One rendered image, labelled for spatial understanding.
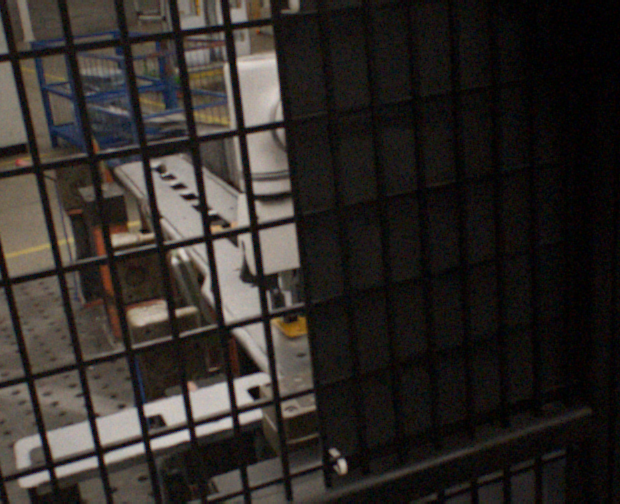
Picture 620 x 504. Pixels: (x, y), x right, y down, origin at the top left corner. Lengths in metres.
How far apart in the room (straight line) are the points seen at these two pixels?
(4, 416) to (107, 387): 0.20
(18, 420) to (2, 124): 6.43
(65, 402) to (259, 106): 0.89
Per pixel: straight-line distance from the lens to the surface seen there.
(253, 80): 0.99
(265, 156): 1.01
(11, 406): 1.75
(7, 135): 8.03
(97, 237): 1.82
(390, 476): 0.54
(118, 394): 1.69
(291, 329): 1.09
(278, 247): 1.06
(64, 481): 0.90
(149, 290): 1.46
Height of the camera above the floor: 1.46
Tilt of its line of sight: 20 degrees down
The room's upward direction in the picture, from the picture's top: 6 degrees counter-clockwise
